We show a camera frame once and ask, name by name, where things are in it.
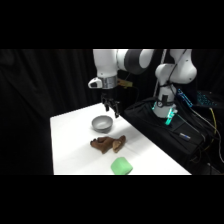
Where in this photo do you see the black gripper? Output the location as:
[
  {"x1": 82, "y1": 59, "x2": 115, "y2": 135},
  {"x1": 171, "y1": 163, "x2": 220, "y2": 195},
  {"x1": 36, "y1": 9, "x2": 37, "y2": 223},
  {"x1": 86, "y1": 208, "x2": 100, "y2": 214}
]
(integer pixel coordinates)
[{"x1": 100, "y1": 87, "x2": 121, "y2": 119}]

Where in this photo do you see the green rounded triangle block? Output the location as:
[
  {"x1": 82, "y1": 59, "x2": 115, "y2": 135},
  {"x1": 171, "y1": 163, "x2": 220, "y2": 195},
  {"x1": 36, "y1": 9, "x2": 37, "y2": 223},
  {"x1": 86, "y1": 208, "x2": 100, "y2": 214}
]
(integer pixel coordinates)
[{"x1": 110, "y1": 156, "x2": 134, "y2": 176}]

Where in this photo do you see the grey bowl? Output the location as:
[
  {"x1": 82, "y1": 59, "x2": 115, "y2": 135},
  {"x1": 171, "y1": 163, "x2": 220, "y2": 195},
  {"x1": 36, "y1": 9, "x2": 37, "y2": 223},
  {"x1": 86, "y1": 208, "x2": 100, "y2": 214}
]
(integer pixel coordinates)
[{"x1": 91, "y1": 115, "x2": 114, "y2": 132}]

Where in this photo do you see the brown plush toy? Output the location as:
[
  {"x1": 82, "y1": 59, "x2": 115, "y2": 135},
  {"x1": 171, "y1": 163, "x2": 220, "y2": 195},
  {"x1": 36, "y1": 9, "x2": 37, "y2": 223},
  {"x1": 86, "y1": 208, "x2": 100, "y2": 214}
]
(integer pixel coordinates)
[{"x1": 89, "y1": 134, "x2": 127, "y2": 155}]

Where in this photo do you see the black robot stand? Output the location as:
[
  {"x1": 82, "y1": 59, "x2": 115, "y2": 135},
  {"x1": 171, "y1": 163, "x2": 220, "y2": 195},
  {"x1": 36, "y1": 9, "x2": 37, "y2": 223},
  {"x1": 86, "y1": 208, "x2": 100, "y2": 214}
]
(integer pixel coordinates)
[{"x1": 123, "y1": 97, "x2": 214, "y2": 176}]

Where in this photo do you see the black curtain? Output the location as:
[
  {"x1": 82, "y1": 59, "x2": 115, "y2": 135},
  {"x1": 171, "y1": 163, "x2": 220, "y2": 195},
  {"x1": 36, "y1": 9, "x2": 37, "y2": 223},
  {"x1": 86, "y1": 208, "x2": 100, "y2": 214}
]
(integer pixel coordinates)
[{"x1": 0, "y1": 49, "x2": 224, "y2": 176}]

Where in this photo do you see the blue lit keyboard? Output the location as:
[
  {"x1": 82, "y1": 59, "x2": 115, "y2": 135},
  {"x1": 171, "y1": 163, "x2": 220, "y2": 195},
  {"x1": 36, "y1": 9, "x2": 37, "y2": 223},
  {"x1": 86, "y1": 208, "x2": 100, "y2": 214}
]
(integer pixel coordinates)
[{"x1": 176, "y1": 87, "x2": 224, "y2": 108}]

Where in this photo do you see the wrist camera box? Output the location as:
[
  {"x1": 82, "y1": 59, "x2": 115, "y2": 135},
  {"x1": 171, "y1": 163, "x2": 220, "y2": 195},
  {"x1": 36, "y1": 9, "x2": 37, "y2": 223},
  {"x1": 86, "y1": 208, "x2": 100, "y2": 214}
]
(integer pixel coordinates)
[{"x1": 116, "y1": 79, "x2": 133, "y2": 89}]

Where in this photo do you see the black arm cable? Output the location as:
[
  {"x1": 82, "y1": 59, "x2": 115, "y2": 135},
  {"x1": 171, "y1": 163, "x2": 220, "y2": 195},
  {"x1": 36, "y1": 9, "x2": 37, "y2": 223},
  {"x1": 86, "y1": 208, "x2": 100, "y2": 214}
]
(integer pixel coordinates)
[{"x1": 152, "y1": 49, "x2": 188, "y2": 108}]

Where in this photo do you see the yellow cable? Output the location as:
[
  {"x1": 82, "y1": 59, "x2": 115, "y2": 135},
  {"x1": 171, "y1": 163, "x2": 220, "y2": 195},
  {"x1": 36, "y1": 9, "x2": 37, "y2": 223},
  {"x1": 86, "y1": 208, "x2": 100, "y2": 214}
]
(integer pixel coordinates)
[{"x1": 191, "y1": 107, "x2": 224, "y2": 164}]

